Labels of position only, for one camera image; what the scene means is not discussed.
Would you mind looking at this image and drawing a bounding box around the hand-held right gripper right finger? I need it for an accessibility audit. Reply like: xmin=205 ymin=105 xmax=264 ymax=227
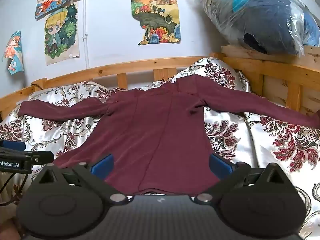
xmin=194 ymin=153 xmax=285 ymax=204

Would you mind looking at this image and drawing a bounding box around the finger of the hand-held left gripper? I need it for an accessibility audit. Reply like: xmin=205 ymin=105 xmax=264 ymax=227
xmin=26 ymin=151 xmax=55 ymax=165
xmin=0 ymin=140 xmax=27 ymax=151

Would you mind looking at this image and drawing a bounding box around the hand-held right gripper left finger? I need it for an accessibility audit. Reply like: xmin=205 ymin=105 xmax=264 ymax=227
xmin=37 ymin=154 xmax=129 ymax=204

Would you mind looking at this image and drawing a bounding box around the maroon long-sleeve shirt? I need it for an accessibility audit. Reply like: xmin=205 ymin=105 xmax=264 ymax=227
xmin=18 ymin=75 xmax=320 ymax=197

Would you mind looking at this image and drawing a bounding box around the white floral satin blanket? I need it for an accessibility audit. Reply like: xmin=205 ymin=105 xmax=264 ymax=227
xmin=0 ymin=57 xmax=320 ymax=240

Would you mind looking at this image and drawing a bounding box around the clear plastic bag of bedding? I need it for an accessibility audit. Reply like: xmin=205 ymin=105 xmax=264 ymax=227
xmin=199 ymin=0 xmax=320 ymax=55

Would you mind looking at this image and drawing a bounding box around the black cable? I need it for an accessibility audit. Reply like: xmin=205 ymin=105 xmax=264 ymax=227
xmin=0 ymin=171 xmax=27 ymax=207

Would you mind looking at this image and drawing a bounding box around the small cartoon wall poster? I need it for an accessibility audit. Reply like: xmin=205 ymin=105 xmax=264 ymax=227
xmin=2 ymin=31 xmax=25 ymax=75

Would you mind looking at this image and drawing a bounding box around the wooden bed frame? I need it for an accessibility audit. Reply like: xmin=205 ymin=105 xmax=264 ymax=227
xmin=0 ymin=45 xmax=320 ymax=120

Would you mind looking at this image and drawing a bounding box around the blond cartoon figure wall poster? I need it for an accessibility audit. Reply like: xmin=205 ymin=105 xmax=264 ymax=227
xmin=44 ymin=4 xmax=80 ymax=67

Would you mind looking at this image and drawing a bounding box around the white wall pipe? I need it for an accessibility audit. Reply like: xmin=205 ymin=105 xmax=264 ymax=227
xmin=82 ymin=0 xmax=91 ymax=69

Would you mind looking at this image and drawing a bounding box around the landscape wall poster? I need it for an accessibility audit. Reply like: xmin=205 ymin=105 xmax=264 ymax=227
xmin=130 ymin=0 xmax=181 ymax=46

